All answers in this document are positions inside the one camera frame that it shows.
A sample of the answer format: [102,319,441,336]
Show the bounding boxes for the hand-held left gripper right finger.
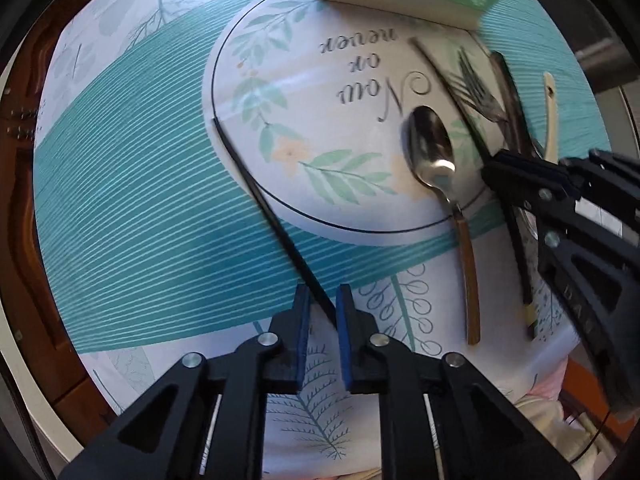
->
[336,284,581,480]

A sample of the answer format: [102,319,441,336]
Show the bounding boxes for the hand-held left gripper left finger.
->
[57,284,312,480]

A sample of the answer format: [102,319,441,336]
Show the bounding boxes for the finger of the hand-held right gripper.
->
[481,149,640,413]
[560,149,640,256]

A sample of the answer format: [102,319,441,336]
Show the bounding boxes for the cream spatula handle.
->
[542,72,559,163]

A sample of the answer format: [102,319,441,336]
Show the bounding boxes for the black chopstick gold band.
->
[491,51,537,342]

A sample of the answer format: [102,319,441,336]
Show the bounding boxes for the steel fork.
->
[451,45,543,161]

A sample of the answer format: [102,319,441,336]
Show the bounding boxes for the wooden-handled steel spoon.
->
[401,104,482,347]

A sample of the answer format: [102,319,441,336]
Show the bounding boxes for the person's right forearm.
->
[517,360,608,480]

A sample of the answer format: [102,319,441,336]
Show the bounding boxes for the teal and white printed tablecloth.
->
[32,0,613,476]

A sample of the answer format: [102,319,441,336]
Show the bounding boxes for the white kitchen countertop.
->
[0,305,103,466]

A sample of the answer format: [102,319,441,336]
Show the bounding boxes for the brown base cabinets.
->
[0,0,118,426]

